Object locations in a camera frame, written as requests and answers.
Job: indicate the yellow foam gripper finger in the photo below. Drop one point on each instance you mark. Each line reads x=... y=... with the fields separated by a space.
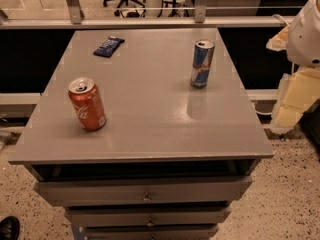
x=279 y=41
x=296 y=94

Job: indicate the top grey drawer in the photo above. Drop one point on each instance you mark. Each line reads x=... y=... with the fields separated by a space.
x=143 y=191

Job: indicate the middle grey drawer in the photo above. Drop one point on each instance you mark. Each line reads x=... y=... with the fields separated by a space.
x=148 y=216

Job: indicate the orange coca-cola can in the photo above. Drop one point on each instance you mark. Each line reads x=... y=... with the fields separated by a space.
x=87 y=103

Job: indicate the grey drawer cabinet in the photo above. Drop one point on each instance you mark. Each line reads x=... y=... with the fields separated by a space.
x=157 y=124

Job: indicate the black shoe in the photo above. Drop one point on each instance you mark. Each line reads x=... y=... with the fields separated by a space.
x=9 y=228

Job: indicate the grey metal railing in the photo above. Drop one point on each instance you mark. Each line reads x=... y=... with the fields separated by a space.
x=87 y=14

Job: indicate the blue silver redbull can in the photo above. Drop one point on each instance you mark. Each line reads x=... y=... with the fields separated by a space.
x=202 y=59

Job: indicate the dark blue rxbar wrapper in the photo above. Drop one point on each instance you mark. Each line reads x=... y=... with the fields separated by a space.
x=108 y=47

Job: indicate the grey drawer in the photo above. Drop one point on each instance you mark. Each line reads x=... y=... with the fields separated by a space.
x=148 y=216
x=143 y=191
x=163 y=232

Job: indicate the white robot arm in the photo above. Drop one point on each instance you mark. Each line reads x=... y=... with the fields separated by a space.
x=303 y=40

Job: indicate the bottom grey drawer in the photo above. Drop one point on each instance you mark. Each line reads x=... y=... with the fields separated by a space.
x=163 y=232

